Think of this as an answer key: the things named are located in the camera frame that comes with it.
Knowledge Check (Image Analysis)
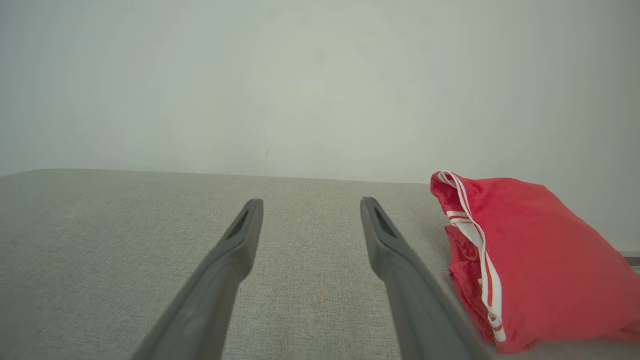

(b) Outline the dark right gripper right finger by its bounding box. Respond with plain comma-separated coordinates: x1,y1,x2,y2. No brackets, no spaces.
360,196,494,360

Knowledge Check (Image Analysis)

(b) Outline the red jersey with white sleeves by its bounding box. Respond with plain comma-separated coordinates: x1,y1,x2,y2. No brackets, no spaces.
430,170,640,355

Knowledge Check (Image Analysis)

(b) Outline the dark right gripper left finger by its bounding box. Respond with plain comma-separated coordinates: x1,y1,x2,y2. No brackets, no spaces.
131,198,265,360

